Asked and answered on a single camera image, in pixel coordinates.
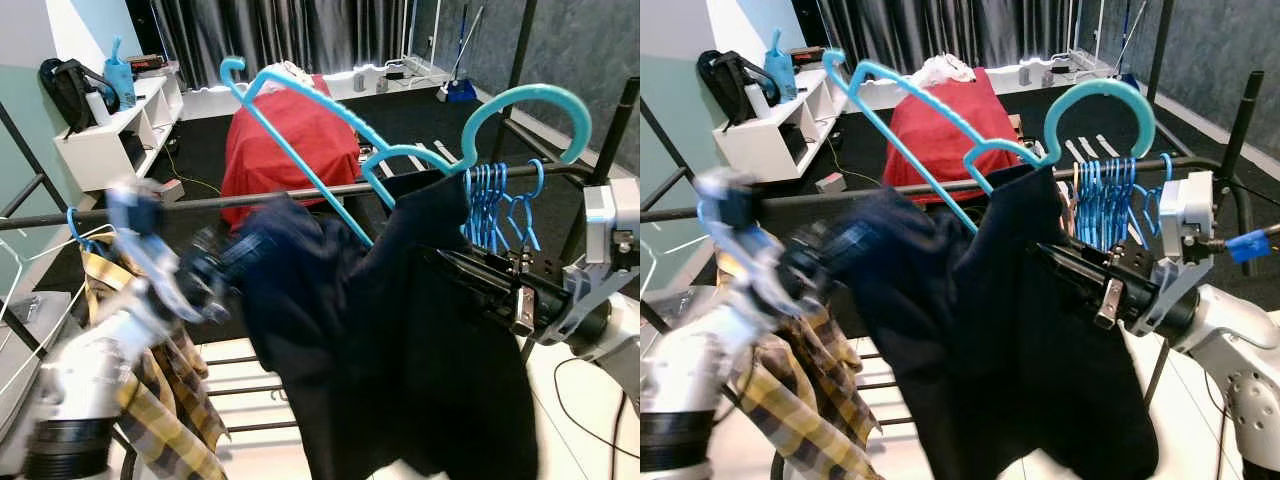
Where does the red cloth cover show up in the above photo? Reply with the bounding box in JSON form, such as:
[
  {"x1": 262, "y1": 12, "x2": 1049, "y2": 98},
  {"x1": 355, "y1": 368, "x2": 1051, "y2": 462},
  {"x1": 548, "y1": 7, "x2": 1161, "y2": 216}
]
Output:
[
  {"x1": 220, "y1": 75, "x2": 363, "y2": 233},
  {"x1": 882, "y1": 68, "x2": 1023, "y2": 206}
]

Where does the black backpack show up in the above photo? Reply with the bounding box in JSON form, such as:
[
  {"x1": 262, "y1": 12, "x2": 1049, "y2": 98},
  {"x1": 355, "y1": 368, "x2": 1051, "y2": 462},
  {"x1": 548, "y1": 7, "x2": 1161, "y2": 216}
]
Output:
[
  {"x1": 696, "y1": 49, "x2": 769, "y2": 126},
  {"x1": 38, "y1": 57, "x2": 109, "y2": 136}
]

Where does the grey curtain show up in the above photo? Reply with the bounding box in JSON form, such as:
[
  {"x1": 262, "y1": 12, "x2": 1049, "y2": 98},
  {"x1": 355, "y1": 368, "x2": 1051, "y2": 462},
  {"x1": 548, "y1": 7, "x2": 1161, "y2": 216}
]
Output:
[
  {"x1": 150, "y1": 0, "x2": 426, "y2": 93},
  {"x1": 815, "y1": 0, "x2": 1086, "y2": 79}
]

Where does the white shelf unit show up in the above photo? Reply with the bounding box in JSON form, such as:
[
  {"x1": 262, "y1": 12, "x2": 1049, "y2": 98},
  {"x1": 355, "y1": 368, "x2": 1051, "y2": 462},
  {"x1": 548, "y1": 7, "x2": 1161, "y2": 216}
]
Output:
[
  {"x1": 712, "y1": 65, "x2": 851, "y2": 186},
  {"x1": 52, "y1": 70, "x2": 187, "y2": 193}
]

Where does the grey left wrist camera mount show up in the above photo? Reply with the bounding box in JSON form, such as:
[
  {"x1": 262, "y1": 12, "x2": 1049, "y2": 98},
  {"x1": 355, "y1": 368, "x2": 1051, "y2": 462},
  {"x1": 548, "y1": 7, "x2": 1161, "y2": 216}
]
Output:
[
  {"x1": 695, "y1": 168, "x2": 806, "y2": 316},
  {"x1": 105, "y1": 178, "x2": 231, "y2": 326}
]

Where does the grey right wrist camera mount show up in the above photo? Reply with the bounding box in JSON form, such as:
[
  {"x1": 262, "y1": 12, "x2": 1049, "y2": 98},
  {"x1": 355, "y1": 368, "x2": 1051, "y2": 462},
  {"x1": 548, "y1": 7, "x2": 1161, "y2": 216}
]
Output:
[
  {"x1": 540, "y1": 178, "x2": 641, "y2": 346},
  {"x1": 1130, "y1": 170, "x2": 1217, "y2": 338}
]

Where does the light blue plastic clothes hanger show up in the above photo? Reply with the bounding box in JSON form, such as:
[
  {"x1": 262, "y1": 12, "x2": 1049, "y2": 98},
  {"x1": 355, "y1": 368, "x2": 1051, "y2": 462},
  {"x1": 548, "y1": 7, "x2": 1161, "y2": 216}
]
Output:
[
  {"x1": 220, "y1": 57, "x2": 593, "y2": 248},
  {"x1": 822, "y1": 48, "x2": 1157, "y2": 236}
]

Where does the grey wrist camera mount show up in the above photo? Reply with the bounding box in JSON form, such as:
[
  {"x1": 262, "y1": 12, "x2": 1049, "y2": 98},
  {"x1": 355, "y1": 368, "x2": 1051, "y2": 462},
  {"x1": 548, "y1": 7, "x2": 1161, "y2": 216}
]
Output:
[
  {"x1": 540, "y1": 178, "x2": 641, "y2": 346},
  {"x1": 105, "y1": 178, "x2": 231, "y2": 326},
  {"x1": 1130, "y1": 170, "x2": 1217, "y2": 338},
  {"x1": 695, "y1": 168, "x2": 806, "y2": 316}
]

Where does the broom with blue head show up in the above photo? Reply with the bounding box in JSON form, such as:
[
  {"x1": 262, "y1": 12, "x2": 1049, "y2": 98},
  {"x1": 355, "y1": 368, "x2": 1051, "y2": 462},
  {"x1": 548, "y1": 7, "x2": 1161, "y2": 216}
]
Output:
[
  {"x1": 437, "y1": 5, "x2": 486, "y2": 104},
  {"x1": 1112, "y1": 0, "x2": 1151, "y2": 91}
]

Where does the yellow brown plaid shirt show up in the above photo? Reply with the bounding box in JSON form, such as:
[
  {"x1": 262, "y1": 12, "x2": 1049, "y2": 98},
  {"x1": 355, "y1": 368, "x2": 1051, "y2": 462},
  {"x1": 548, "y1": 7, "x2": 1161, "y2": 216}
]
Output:
[
  {"x1": 720, "y1": 250, "x2": 886, "y2": 480},
  {"x1": 80, "y1": 240, "x2": 231, "y2": 480}
]

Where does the black cable with blue tape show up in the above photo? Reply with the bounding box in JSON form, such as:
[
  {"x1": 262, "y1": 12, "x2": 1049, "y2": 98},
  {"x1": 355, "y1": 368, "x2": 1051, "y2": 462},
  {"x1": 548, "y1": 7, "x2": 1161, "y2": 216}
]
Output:
[{"x1": 1205, "y1": 225, "x2": 1280, "y2": 266}]

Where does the dark navy garment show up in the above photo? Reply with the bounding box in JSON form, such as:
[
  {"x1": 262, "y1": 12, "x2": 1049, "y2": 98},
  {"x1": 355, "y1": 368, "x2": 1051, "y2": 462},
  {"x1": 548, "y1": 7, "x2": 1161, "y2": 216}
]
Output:
[
  {"x1": 232, "y1": 168, "x2": 549, "y2": 480},
  {"x1": 845, "y1": 165, "x2": 1161, "y2": 480}
]

